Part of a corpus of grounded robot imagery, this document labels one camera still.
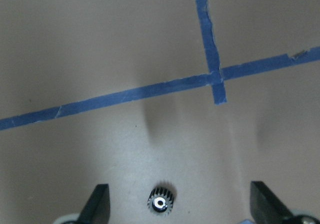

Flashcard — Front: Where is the small black bearing gear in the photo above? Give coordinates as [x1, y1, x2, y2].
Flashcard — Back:
[147, 181, 177, 217]

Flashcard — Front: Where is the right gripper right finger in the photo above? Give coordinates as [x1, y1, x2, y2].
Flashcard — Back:
[250, 181, 300, 224]

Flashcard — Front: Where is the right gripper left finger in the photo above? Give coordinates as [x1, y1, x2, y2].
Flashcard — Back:
[75, 184, 111, 224]

